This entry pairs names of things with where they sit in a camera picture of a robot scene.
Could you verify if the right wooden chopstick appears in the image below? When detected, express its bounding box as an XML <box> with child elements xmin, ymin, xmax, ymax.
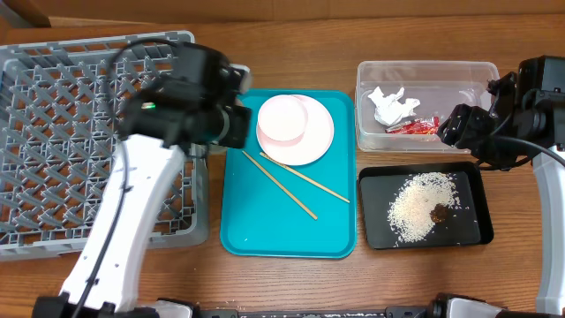
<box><xmin>260</xmin><ymin>152</ymin><xmax>350</xmax><ymax>203</ymax></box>

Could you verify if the clear plastic waste bin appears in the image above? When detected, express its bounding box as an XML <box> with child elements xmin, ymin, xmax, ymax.
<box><xmin>355</xmin><ymin>60</ymin><xmax>500</xmax><ymax>154</ymax></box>

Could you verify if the red snack wrapper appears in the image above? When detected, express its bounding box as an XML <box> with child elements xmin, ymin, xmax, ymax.
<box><xmin>385</xmin><ymin>117</ymin><xmax>440</xmax><ymax>135</ymax></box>

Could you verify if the brown food scrap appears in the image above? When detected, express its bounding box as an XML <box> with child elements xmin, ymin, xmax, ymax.
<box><xmin>430</xmin><ymin>204</ymin><xmax>449</xmax><ymax>223</ymax></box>

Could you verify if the pile of white rice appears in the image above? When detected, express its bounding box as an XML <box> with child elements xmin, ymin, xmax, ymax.
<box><xmin>387</xmin><ymin>172</ymin><xmax>462</xmax><ymax>246</ymax></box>

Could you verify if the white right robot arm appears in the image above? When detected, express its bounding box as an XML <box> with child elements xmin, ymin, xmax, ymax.
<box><xmin>437</xmin><ymin>56</ymin><xmax>564</xmax><ymax>317</ymax></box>

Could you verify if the small pink bowl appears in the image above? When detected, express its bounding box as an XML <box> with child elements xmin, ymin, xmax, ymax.
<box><xmin>258</xmin><ymin>95</ymin><xmax>308</xmax><ymax>141</ymax></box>

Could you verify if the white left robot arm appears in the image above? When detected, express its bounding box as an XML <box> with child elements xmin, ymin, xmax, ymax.
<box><xmin>33</xmin><ymin>42</ymin><xmax>252</xmax><ymax>317</ymax></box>

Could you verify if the crumpled white tissue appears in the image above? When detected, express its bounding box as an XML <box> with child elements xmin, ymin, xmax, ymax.
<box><xmin>368</xmin><ymin>87</ymin><xmax>420</xmax><ymax>127</ymax></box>

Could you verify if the left wooden chopstick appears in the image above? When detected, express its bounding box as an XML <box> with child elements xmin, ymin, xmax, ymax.
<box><xmin>241</xmin><ymin>150</ymin><xmax>318</xmax><ymax>220</ymax></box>

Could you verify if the large white round plate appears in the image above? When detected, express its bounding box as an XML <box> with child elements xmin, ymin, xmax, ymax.
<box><xmin>256</xmin><ymin>95</ymin><xmax>335</xmax><ymax>166</ymax></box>

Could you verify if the black rail at table edge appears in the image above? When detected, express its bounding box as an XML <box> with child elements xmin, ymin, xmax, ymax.
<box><xmin>151</xmin><ymin>293</ymin><xmax>564</xmax><ymax>318</ymax></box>

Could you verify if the grey round bowl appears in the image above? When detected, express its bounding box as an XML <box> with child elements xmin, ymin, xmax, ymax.
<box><xmin>192</xmin><ymin>144</ymin><xmax>227</xmax><ymax>157</ymax></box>

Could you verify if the wooden chopstick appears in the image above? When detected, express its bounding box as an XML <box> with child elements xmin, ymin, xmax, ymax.
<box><xmin>260</xmin><ymin>152</ymin><xmax>350</xmax><ymax>203</ymax></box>
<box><xmin>241</xmin><ymin>150</ymin><xmax>318</xmax><ymax>220</ymax></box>

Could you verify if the teal plastic serving tray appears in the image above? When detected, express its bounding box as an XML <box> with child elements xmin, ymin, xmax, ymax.
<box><xmin>220</xmin><ymin>90</ymin><xmax>357</xmax><ymax>259</ymax></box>

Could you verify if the grey plastic dish rack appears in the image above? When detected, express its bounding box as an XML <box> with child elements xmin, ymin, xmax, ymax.
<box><xmin>1</xmin><ymin>31</ymin><xmax>194</xmax><ymax>261</ymax></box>

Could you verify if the black plastic tray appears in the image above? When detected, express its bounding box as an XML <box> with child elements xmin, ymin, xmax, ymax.
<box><xmin>358</xmin><ymin>162</ymin><xmax>493</xmax><ymax>250</ymax></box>

